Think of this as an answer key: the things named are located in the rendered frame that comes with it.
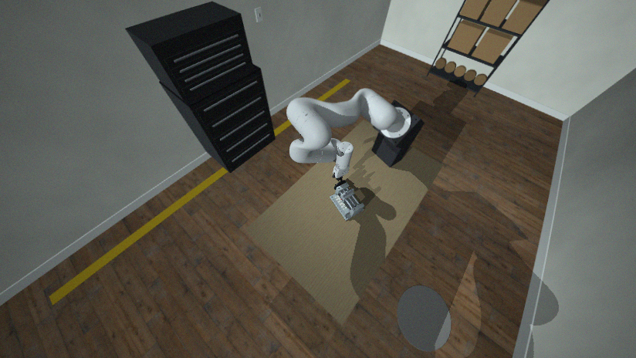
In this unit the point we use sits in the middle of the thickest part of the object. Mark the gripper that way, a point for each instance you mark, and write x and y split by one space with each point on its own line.
337 172

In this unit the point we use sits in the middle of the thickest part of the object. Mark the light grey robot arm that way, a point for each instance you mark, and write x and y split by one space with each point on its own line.
316 132

